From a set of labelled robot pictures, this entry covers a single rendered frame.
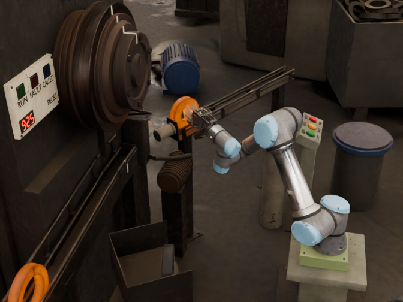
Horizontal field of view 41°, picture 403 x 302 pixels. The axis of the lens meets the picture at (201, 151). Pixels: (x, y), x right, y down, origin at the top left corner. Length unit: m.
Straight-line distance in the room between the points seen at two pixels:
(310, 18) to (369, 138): 1.70
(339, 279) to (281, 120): 0.70
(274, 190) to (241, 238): 0.31
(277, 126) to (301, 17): 2.55
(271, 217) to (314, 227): 0.82
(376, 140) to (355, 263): 0.86
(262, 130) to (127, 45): 0.60
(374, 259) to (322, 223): 0.80
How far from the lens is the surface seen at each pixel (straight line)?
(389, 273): 2.86
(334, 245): 2.32
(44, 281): 1.80
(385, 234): 3.09
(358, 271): 2.38
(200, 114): 2.41
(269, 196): 2.85
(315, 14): 4.49
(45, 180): 1.88
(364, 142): 3.00
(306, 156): 2.75
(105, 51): 1.88
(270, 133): 2.05
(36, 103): 1.81
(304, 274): 2.32
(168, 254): 1.71
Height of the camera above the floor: 1.89
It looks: 31 degrees down
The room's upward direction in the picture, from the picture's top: straight up
